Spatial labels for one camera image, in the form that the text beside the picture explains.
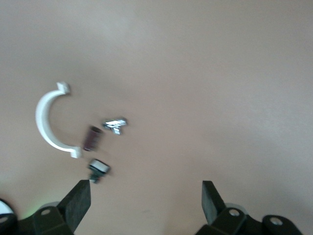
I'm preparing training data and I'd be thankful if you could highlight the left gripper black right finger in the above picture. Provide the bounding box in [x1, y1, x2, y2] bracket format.
[201, 180, 226, 225]

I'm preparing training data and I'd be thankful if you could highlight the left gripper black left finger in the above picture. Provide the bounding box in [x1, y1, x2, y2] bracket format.
[58, 180, 92, 232]

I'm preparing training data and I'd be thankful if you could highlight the brown terminal block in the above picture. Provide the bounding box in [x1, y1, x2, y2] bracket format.
[82, 125, 103, 152]

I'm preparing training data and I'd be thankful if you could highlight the white semicircular pipe clamp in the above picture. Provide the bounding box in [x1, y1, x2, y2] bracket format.
[35, 81, 83, 159]

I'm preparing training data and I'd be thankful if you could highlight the small silver metal fitting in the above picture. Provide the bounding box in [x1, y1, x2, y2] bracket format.
[102, 117, 128, 136]

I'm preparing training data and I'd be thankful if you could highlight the black white square switch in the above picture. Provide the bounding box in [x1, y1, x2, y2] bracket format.
[87, 158, 111, 184]

